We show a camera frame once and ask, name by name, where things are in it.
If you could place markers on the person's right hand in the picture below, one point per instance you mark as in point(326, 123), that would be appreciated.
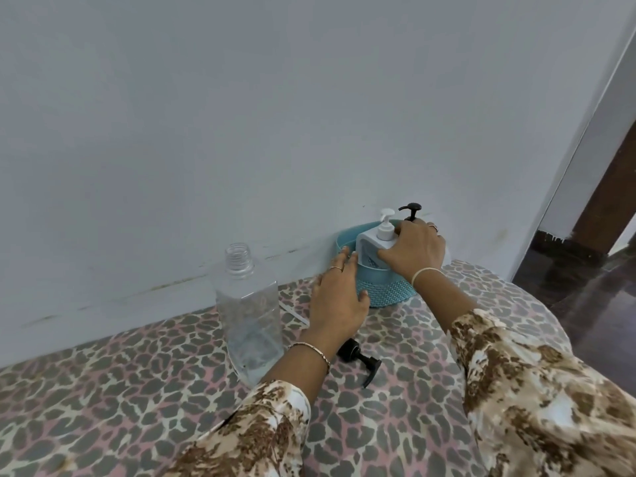
point(417, 248)

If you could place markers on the person's left hand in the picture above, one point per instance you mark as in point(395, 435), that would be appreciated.
point(333, 307)

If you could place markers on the short black pump head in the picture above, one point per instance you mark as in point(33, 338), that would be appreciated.
point(411, 209)

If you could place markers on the black pump with long tube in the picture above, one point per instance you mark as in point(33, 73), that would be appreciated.
point(353, 351)

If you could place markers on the white soap dispenser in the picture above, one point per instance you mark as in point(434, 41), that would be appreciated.
point(367, 248)

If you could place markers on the teal plastic basket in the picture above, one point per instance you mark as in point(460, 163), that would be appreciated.
point(387, 290)

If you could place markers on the tall clear plastic bottle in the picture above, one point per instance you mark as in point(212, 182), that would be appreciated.
point(248, 312)

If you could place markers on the person's left forearm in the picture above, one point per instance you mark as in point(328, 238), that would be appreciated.
point(293, 372)

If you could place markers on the person's right forearm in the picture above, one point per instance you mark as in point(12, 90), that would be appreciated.
point(442, 298)

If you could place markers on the white wrist band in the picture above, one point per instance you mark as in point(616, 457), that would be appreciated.
point(425, 274)

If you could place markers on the brown wooden door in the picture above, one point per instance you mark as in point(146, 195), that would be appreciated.
point(603, 203)

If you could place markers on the leopard print ironing board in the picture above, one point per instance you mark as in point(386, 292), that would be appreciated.
point(124, 392)

